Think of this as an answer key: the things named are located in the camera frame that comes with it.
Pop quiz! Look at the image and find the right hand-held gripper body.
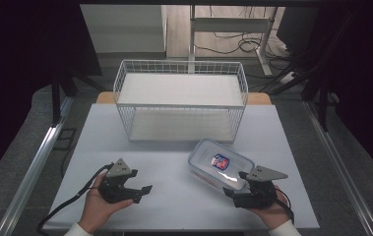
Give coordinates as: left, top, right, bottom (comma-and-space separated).
233, 165, 289, 209

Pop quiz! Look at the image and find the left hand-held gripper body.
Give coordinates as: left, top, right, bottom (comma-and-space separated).
98, 157, 139, 205

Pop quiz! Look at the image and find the clear plastic lidded container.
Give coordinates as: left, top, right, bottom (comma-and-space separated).
187, 138, 256, 194

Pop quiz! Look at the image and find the person's right hand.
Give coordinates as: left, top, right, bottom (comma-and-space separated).
249, 185, 292, 231

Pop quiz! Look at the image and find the person's left hand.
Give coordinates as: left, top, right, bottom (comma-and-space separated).
78, 173, 135, 235

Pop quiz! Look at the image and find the wooden table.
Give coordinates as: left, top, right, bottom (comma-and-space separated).
95, 90, 273, 106

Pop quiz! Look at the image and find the white power strip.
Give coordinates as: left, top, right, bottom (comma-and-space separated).
279, 71, 296, 85

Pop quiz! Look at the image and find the black tripod stand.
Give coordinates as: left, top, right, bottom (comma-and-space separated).
49, 63, 107, 128
262, 9, 357, 133

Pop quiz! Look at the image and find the dark curtain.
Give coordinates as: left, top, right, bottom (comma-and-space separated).
0, 0, 103, 191
316, 4, 373, 188

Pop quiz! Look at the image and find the white cabinet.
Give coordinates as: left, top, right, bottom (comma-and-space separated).
79, 3, 168, 54

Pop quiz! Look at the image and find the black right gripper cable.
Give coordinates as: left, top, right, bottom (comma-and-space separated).
274, 187, 296, 226

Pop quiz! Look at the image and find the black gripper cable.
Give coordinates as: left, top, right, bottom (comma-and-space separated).
35, 162, 115, 236
274, 187, 296, 226

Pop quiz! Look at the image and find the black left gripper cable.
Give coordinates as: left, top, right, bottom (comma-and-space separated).
35, 162, 115, 236

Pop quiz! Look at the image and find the aluminium rail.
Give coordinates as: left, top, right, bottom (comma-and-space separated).
303, 99, 373, 236
0, 95, 74, 236

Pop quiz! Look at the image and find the white wire basket rack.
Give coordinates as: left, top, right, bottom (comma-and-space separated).
112, 59, 250, 144

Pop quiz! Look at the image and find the black floor cable bundle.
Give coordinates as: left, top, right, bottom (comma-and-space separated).
195, 5, 294, 62

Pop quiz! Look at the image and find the white desk frame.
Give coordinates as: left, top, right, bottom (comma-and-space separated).
188, 4, 280, 78

